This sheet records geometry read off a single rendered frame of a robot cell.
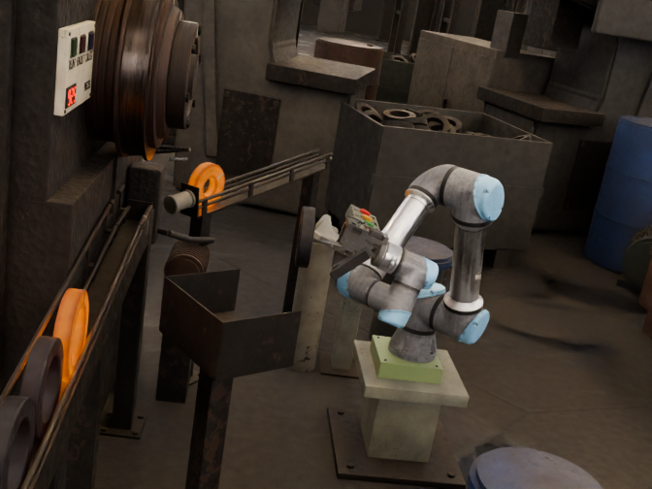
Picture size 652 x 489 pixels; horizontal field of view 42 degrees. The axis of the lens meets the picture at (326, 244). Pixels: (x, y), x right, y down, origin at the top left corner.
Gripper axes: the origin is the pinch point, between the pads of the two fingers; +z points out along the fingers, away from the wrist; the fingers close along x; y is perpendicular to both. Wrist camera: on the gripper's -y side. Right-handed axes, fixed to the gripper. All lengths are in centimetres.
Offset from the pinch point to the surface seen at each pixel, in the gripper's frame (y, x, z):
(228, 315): -24.0, 13.4, 9.9
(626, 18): 104, -301, -160
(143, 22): 29, -7, 56
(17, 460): -32, 81, 39
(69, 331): -20, 57, 41
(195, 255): -37, -48, 21
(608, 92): 63, -335, -188
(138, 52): 22, -3, 54
